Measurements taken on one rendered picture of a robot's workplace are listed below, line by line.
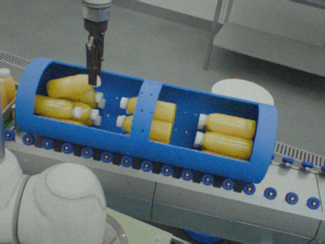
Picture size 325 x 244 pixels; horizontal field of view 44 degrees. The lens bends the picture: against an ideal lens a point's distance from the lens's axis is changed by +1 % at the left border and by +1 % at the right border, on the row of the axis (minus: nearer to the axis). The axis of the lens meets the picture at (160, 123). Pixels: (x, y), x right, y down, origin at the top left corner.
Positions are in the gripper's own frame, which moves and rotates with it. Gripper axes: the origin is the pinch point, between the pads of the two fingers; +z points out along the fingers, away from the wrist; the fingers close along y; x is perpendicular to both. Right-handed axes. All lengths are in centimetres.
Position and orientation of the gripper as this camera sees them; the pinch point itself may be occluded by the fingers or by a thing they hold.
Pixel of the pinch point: (94, 73)
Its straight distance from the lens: 141.9
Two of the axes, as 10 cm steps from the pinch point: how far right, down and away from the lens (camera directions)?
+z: -1.2, 7.9, 6.1
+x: -9.8, -2.1, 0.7
